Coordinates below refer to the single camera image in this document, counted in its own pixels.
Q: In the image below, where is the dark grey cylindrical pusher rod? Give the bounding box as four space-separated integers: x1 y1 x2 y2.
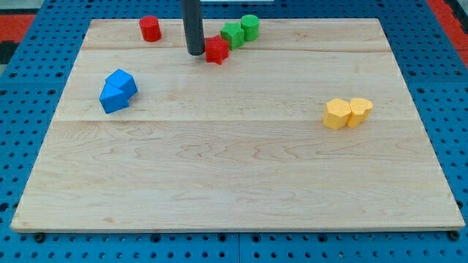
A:
181 0 205 56

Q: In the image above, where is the red cylinder block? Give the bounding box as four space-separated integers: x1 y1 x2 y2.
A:
139 15 162 42

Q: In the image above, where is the red star block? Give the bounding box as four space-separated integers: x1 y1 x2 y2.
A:
205 35 230 65

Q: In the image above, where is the green cylinder block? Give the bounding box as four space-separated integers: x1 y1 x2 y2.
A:
241 15 260 41

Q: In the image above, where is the blue cube block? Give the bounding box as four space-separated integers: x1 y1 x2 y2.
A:
105 69 138 98

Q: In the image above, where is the blue triangle block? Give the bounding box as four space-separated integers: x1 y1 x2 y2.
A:
99 83 129 114

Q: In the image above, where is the light wooden board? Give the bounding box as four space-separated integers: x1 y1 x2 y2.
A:
11 18 465 233

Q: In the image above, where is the yellow hexagon block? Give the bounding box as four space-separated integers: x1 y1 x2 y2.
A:
322 98 351 130

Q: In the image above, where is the yellow heart block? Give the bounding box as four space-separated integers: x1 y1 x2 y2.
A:
346 98 374 128

